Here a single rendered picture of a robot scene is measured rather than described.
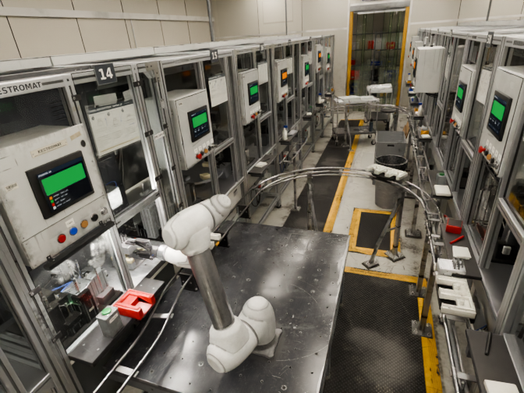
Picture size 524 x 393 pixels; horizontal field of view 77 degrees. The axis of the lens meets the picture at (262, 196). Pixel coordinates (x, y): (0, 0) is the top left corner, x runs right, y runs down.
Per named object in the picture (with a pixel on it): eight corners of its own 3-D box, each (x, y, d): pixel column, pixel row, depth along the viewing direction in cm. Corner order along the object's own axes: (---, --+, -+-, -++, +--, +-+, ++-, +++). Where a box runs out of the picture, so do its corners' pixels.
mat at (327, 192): (327, 246, 361) (327, 246, 361) (275, 239, 380) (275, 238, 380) (364, 119, 852) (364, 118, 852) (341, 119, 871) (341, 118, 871)
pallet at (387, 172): (364, 175, 331) (365, 166, 326) (373, 171, 338) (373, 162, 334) (398, 186, 304) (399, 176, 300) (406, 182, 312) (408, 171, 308)
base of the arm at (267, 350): (285, 325, 182) (284, 318, 179) (272, 359, 163) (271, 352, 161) (253, 318, 188) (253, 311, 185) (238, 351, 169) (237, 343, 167)
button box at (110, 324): (112, 338, 152) (105, 319, 147) (99, 334, 155) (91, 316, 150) (124, 325, 159) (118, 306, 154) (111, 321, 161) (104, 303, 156)
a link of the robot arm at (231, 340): (263, 351, 157) (231, 387, 142) (238, 341, 168) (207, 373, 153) (212, 201, 136) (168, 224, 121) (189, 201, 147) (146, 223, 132)
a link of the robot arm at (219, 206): (210, 202, 159) (188, 214, 149) (225, 182, 146) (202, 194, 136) (226, 224, 157) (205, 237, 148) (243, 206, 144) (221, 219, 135)
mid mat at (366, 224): (400, 259, 334) (401, 258, 333) (345, 251, 352) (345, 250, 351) (398, 212, 418) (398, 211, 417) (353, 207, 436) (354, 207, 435)
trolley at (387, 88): (392, 131, 739) (397, 86, 697) (365, 132, 751) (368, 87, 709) (387, 122, 813) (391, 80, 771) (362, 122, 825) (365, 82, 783)
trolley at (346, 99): (334, 147, 666) (336, 98, 624) (330, 139, 716) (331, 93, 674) (379, 145, 661) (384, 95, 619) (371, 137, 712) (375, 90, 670)
